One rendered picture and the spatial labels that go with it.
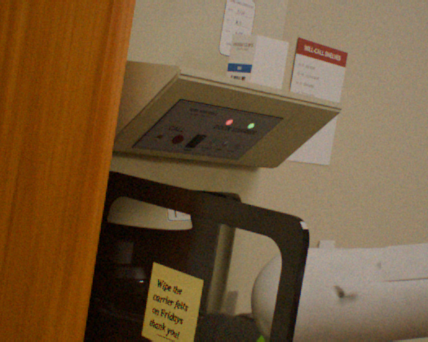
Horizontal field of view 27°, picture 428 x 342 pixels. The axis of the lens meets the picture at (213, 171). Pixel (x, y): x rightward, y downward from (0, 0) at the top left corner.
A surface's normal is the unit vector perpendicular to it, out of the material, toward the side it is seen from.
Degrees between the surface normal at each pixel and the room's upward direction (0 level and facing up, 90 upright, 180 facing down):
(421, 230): 90
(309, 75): 90
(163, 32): 90
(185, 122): 135
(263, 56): 90
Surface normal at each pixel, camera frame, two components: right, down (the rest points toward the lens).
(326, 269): -0.22, -0.66
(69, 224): -0.64, -0.06
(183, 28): 0.76, 0.15
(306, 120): 0.42, 0.81
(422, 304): -0.28, 0.14
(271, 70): 0.58, 0.14
